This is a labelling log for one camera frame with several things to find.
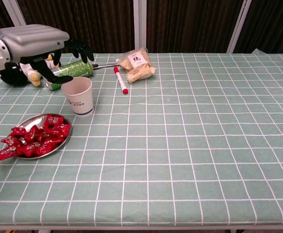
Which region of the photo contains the black white plush doll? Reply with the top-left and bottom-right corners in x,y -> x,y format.
0,53 -> 62,87

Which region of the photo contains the white paper cup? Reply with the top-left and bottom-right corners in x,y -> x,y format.
60,77 -> 94,118

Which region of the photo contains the red white marker pen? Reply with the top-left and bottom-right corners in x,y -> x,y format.
113,67 -> 129,95

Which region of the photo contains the green bottle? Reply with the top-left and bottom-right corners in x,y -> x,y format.
42,59 -> 94,92

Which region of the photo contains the white partition frame post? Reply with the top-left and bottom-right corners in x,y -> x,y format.
226,0 -> 253,53
133,0 -> 148,53
1,0 -> 27,27

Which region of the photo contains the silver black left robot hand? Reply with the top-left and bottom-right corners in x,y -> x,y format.
0,24 -> 95,84

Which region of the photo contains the clear bag of beige snacks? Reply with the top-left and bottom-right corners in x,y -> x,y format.
116,47 -> 156,84

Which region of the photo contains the black silver pen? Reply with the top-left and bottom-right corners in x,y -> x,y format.
92,62 -> 119,70

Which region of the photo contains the green white checked tablecloth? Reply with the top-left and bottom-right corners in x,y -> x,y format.
0,48 -> 283,226

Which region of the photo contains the silver metal plate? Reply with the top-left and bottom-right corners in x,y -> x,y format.
15,113 -> 72,160

